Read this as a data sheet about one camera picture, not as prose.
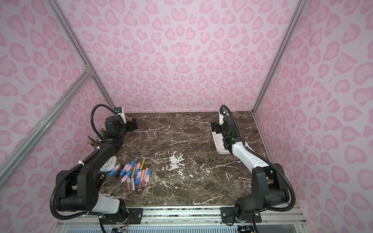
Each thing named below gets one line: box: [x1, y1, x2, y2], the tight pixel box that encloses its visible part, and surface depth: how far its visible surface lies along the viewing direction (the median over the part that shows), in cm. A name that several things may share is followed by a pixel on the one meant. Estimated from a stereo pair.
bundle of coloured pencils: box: [87, 135, 102, 148], surface depth 88 cm
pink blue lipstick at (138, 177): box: [135, 171, 142, 185], surface depth 86 cm
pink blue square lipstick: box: [144, 169, 152, 183], surface depth 87 cm
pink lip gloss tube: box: [142, 167, 149, 182], surface depth 88 cm
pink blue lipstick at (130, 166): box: [125, 160, 136, 173], surface depth 92 cm
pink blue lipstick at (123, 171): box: [119, 163, 130, 177], surface depth 90 cm
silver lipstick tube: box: [129, 177, 136, 192], surface depth 85 cm
